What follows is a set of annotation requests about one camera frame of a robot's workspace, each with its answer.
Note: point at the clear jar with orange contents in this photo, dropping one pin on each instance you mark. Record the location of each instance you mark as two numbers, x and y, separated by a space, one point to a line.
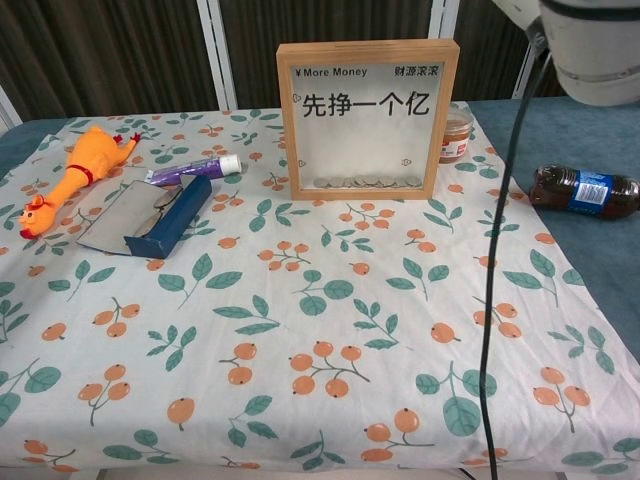
456 135

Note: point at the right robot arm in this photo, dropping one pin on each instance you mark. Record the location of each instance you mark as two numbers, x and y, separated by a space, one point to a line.
600 50

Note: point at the white partition frame post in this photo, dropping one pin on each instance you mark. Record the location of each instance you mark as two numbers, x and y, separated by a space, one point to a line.
442 20
526 50
217 50
7 110

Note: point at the orange rubber chicken toy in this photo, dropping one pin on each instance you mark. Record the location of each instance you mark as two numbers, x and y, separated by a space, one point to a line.
95 160

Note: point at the purple toothpaste tube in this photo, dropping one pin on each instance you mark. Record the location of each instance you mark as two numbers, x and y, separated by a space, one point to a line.
200 167

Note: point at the floral print tablecloth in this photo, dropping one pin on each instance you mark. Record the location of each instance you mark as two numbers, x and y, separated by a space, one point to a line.
300 400

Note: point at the cola bottle with blue label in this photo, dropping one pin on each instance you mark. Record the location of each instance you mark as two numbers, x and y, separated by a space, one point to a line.
555 190

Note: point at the blue glasses case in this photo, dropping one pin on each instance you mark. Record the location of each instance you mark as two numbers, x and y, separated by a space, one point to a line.
170 220

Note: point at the wooden money box frame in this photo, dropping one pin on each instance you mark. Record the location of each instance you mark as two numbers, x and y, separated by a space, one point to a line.
367 140

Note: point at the thin-framed eyeglasses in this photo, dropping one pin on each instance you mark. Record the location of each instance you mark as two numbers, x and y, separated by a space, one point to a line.
162 201

